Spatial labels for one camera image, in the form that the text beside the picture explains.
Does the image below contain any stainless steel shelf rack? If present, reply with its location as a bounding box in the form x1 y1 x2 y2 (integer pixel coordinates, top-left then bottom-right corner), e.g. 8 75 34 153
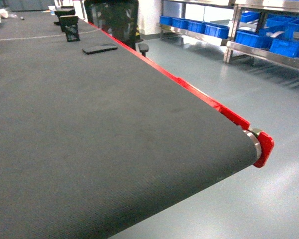
158 0 299 70

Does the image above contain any black smartphone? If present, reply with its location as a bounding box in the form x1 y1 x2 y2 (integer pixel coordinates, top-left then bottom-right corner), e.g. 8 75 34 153
82 44 118 55

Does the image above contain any black mesh office chair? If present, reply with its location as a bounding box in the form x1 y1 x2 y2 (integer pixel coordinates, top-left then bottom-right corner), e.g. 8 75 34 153
84 0 139 50

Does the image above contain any black small stand box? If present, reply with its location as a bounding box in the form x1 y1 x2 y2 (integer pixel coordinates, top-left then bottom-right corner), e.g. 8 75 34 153
61 15 80 42

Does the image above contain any black box behind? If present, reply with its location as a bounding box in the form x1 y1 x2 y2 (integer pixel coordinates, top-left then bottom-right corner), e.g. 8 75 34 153
53 6 76 32

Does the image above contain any red conveyor side rail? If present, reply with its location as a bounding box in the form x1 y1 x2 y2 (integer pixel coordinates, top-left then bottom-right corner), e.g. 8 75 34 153
89 23 275 168

